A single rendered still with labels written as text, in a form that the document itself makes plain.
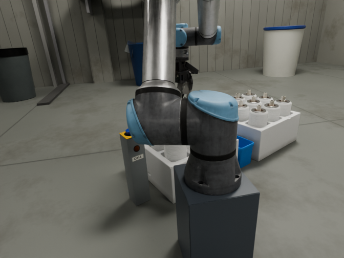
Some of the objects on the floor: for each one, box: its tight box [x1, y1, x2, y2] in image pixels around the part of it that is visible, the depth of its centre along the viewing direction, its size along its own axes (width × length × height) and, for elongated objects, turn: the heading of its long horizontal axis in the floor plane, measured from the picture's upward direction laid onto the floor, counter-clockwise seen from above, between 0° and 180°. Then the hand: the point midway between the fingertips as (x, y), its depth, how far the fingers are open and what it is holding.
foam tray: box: [237, 111, 300, 161], centre depth 146 cm, size 39×39×18 cm
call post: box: [120, 134, 151, 206], centre depth 97 cm, size 7×7×31 cm
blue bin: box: [237, 136, 254, 168], centre depth 131 cm, size 30×11×12 cm, turn 43°
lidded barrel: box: [263, 25, 306, 77], centre depth 324 cm, size 52×52×63 cm
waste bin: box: [0, 48, 36, 102], centre depth 277 cm, size 45×45×57 cm
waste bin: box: [124, 40, 143, 86], centre depth 316 cm, size 50×45×58 cm
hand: (185, 95), depth 125 cm, fingers open, 3 cm apart
